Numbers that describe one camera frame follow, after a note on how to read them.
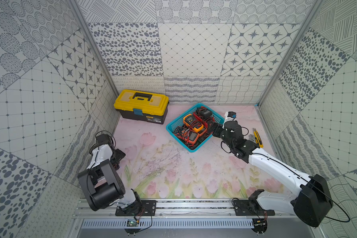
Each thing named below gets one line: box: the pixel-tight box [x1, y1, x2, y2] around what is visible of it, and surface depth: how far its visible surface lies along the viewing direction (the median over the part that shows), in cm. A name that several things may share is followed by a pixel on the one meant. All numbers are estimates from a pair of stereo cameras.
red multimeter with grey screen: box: [193, 106, 216, 128], surface depth 101 cm
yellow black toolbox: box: [113, 89, 170, 125], surface depth 102 cm
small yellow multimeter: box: [182, 114, 204, 132], surface depth 96 cm
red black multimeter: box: [173, 125, 188, 137], surface depth 100 cm
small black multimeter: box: [198, 108, 213, 119], surface depth 100 cm
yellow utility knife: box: [252, 127, 264, 149], surface depth 101 cm
